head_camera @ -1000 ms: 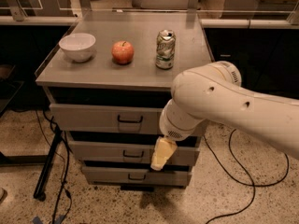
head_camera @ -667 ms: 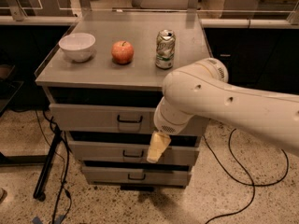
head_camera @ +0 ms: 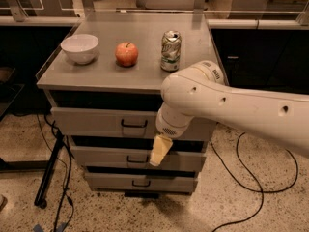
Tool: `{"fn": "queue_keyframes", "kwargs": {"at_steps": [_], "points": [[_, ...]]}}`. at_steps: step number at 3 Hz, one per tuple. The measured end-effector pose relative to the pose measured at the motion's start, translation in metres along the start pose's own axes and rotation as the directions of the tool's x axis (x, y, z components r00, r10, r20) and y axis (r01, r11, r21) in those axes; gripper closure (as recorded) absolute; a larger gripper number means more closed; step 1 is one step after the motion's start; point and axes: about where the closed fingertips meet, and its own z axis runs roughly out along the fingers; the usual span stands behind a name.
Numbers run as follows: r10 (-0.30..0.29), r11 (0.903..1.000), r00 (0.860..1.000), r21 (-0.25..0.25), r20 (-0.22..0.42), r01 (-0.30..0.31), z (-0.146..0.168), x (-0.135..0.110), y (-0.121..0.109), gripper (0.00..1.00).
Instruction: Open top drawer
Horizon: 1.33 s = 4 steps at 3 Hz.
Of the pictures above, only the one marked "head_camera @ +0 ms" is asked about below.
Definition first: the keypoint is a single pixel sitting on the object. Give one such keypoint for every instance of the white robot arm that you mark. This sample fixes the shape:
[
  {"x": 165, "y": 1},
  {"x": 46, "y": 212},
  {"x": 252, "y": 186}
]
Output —
[{"x": 199, "y": 91}]

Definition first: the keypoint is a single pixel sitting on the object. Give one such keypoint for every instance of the red apple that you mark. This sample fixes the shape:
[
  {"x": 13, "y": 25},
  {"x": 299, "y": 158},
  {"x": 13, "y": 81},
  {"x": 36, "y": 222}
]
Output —
[{"x": 126, "y": 54}]

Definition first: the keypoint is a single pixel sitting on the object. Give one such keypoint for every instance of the white ceramic bowl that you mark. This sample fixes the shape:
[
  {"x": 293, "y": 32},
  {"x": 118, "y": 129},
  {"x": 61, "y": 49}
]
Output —
[{"x": 80, "y": 48}]

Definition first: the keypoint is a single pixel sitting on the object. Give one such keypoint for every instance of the grey drawer cabinet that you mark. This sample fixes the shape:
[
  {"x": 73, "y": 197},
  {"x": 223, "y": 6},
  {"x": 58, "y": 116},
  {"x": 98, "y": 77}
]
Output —
[{"x": 105, "y": 84}]

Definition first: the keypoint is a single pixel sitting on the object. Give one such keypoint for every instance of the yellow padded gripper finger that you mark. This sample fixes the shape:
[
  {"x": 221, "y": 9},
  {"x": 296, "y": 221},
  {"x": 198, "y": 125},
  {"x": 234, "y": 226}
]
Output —
[{"x": 162, "y": 145}]

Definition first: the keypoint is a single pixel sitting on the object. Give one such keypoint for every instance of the green soda can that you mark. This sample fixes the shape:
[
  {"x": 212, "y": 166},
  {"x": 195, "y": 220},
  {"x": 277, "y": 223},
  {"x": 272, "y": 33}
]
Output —
[{"x": 171, "y": 50}]

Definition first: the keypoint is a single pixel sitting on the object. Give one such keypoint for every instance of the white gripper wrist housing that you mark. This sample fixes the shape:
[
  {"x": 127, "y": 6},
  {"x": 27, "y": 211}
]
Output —
[{"x": 166, "y": 128}]

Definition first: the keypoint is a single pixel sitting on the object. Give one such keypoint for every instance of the grey middle drawer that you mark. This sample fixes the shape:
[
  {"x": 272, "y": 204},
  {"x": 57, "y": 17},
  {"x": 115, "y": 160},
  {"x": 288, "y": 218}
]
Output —
[{"x": 137, "y": 159}]

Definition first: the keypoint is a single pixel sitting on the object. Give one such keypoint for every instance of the grey bottom drawer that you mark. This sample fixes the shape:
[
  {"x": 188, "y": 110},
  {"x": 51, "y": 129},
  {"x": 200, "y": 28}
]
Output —
[{"x": 104, "y": 181}]

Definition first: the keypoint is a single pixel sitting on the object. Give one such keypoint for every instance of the white rail bar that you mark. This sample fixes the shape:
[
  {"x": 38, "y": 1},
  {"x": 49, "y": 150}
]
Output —
[{"x": 256, "y": 24}]

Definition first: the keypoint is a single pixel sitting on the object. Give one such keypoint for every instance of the grey top drawer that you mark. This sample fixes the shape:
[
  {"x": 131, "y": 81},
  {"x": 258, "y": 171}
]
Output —
[{"x": 105, "y": 123}]

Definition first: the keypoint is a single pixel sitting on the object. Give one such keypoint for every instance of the black stand leg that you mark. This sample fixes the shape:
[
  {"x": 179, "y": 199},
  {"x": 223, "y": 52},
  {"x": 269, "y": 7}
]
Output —
[{"x": 40, "y": 200}]

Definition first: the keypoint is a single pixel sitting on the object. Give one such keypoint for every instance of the grey drawer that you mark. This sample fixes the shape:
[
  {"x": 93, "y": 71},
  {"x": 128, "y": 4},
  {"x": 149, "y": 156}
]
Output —
[
  {"x": 104, "y": 181},
  {"x": 105, "y": 123},
  {"x": 137, "y": 159}
]

